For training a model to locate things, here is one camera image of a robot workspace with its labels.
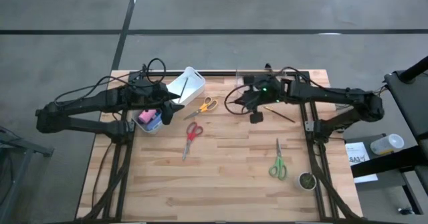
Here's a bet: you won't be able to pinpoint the dark grey floor stand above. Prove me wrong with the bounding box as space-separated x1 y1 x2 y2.
0 126 54 218

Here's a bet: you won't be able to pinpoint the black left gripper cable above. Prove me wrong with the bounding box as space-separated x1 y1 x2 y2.
146 58 167 84

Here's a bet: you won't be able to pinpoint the white printed paper sheet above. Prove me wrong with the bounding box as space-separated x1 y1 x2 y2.
345 141 379 184

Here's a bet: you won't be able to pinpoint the black pencil tool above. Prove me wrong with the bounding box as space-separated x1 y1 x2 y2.
179 77 189 103

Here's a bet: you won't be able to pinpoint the black equipment stand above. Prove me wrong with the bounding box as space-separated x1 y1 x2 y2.
350 55 428 215

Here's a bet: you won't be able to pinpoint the yellow-handled scissors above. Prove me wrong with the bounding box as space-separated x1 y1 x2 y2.
183 96 219 121

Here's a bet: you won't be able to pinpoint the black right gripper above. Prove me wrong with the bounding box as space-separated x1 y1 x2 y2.
232 75 286 125

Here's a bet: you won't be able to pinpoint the grey plastic bin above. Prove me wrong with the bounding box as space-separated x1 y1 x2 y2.
131 107 165 134

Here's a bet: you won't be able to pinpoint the brown cable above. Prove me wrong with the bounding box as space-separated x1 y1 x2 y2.
92 142 114 199

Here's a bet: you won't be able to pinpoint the green-handled scissors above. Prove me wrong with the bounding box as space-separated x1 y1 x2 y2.
268 138 288 181

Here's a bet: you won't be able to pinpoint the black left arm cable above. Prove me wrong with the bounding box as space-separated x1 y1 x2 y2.
53 74 134 106

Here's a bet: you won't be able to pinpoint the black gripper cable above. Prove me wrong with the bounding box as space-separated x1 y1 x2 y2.
146 58 167 84
223 84 252 115

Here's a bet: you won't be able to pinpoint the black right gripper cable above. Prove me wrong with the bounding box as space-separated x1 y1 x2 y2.
223 84 252 115

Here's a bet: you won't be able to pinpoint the translucent plastic jar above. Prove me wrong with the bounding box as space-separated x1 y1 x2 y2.
370 133 405 155

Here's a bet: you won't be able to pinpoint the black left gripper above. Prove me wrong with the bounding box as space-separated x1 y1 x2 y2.
128 80 186 126

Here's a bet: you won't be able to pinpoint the small plant in white pot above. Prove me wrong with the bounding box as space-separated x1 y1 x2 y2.
294 171 318 192

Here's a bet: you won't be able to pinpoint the pink paint bottle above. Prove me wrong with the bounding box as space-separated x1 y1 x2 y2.
138 109 158 124

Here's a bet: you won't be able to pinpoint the red-handled scissors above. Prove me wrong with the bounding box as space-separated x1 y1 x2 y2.
181 121 204 161

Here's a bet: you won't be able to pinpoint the black metal table frame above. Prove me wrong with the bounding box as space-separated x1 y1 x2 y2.
78 69 364 224

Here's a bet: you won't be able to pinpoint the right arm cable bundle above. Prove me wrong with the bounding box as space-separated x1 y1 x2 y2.
373 82 391 95

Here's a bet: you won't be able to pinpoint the clear plastic bin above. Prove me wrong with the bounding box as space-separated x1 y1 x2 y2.
235 69 290 102

